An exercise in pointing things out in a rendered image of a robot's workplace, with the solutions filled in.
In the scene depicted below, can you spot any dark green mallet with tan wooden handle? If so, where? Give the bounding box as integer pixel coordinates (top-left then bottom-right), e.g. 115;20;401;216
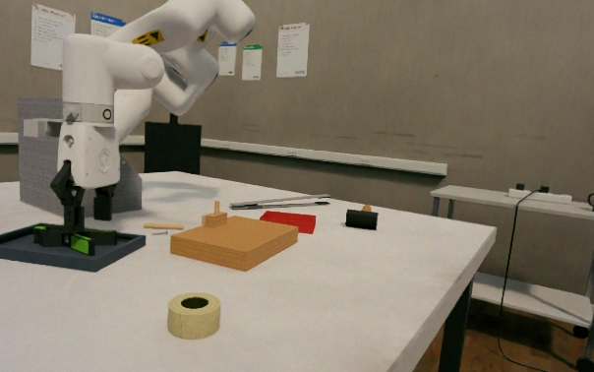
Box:
345;205;378;230

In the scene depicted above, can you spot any small wooden block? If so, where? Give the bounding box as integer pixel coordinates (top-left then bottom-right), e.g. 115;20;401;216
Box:
206;212;227;228

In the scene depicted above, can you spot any red shallow tray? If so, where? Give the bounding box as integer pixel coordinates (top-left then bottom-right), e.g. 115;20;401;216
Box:
260;211;316;234

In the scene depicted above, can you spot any brown wooden board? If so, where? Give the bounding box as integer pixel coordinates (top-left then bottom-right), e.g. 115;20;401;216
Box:
170;215;299;272

